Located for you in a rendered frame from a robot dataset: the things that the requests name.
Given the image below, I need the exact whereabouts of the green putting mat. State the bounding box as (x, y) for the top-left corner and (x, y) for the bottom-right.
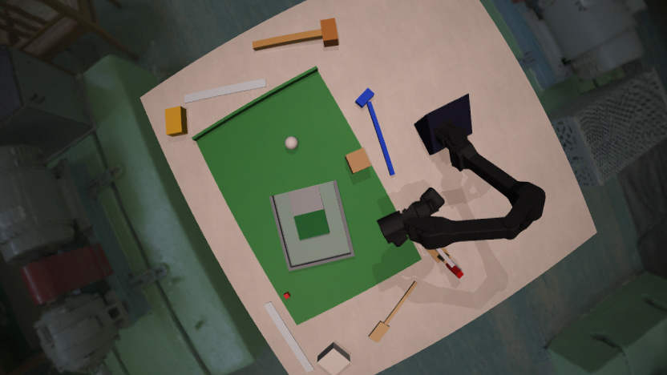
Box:
(196, 72), (421, 325)

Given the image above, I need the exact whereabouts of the grey flat bar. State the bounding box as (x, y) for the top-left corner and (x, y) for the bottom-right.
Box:
(184, 79), (266, 103)
(263, 301), (314, 373)

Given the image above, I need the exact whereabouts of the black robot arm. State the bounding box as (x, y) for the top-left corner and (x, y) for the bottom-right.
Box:
(376, 119), (546, 250)

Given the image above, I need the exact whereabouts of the white golf ball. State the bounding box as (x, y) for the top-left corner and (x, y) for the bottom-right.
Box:
(285, 136), (298, 150)

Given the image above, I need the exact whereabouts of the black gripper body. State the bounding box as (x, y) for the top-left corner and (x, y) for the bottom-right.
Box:
(392, 187), (445, 247)

